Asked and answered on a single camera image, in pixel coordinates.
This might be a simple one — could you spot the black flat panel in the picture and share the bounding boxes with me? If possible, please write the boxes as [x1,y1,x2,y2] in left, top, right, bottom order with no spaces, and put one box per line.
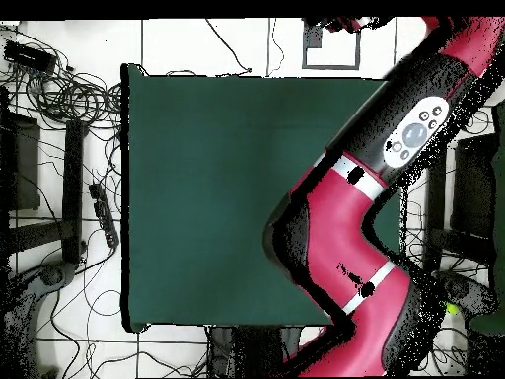
[450,133,499,240]
[0,112,41,212]

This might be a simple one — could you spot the dark green table cloth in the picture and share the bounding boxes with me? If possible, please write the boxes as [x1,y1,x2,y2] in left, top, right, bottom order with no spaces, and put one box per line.
[121,62,403,333]

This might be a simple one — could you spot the black power strip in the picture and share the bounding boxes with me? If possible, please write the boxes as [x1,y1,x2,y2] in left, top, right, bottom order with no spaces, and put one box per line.
[88,182,120,250]

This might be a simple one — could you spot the dark grey square patch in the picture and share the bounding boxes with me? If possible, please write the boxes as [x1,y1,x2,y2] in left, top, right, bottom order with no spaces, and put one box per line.
[304,24,325,49]

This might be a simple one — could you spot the dark green fabric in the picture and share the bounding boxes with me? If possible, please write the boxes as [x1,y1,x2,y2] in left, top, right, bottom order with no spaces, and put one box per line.
[469,104,505,337]

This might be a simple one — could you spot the black electronics box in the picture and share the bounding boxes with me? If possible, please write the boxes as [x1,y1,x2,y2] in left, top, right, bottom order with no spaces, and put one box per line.
[2,38,59,77]

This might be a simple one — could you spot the thin black cable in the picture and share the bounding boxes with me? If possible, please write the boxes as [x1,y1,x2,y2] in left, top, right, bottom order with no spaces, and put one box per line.
[203,17,254,76]

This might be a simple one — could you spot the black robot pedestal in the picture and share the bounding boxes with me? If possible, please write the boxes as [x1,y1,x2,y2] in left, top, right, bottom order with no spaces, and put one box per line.
[206,325,303,378]

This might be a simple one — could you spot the grey square floor frame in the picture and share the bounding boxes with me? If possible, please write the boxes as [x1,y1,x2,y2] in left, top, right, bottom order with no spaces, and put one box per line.
[301,23,362,71]

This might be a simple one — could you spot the black metal frame bar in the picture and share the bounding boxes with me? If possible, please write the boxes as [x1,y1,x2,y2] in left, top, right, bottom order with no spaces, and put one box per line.
[425,169,448,272]
[7,118,87,266]

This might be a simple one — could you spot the tangled black cables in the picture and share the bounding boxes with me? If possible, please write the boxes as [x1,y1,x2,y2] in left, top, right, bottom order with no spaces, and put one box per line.
[0,23,123,127]

